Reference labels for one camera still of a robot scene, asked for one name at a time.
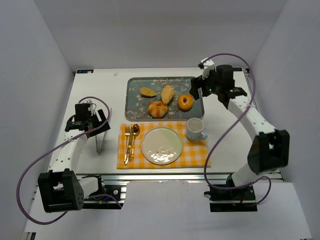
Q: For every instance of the metal serving tongs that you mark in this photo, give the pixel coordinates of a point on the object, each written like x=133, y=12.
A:
x=101, y=140

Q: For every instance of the round twisted bread roll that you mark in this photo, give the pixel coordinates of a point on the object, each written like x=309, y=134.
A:
x=157, y=109

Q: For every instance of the gold spoon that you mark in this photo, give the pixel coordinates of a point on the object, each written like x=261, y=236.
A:
x=136, y=132

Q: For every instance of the long pale bread loaf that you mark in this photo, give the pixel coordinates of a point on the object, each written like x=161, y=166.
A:
x=167, y=94

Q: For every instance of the gold fork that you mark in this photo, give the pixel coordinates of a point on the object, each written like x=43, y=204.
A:
x=127, y=135

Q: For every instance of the white and blue cup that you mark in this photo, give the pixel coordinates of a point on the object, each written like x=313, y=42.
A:
x=195, y=129

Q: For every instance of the gold knife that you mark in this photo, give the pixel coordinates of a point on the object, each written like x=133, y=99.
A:
x=129, y=152

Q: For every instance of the left blue corner label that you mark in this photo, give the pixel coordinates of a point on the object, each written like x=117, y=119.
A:
x=84, y=71

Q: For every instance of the blue floral tray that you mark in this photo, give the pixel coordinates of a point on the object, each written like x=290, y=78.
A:
x=136, y=106

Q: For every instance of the yellow checkered placemat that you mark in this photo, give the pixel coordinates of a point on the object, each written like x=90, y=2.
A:
x=193, y=153

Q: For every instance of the orange ring donut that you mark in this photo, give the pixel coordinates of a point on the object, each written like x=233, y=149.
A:
x=185, y=102

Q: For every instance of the brown seeded bread slice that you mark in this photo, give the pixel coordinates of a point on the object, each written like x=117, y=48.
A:
x=147, y=92

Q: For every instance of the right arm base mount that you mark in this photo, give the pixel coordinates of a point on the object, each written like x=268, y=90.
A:
x=222, y=199

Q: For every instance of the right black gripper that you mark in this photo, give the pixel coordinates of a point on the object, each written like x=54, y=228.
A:
x=195, y=87

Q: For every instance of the white and green plate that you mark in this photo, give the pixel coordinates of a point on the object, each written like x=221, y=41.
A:
x=161, y=145

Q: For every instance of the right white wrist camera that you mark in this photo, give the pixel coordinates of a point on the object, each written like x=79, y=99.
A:
x=206, y=65

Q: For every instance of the aluminium front rail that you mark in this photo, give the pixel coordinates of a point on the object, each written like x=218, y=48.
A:
x=214, y=178

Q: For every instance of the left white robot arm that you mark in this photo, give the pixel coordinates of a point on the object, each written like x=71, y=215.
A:
x=60, y=189

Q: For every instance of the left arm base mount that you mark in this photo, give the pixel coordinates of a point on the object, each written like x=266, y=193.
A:
x=102, y=193

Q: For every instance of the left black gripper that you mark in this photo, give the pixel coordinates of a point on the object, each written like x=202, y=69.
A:
x=100, y=124

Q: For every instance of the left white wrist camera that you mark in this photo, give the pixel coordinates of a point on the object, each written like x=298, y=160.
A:
x=92, y=107

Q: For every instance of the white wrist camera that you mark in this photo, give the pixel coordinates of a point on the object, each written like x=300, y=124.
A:
x=92, y=107
x=206, y=65

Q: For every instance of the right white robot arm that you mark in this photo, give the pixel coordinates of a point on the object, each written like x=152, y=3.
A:
x=270, y=147

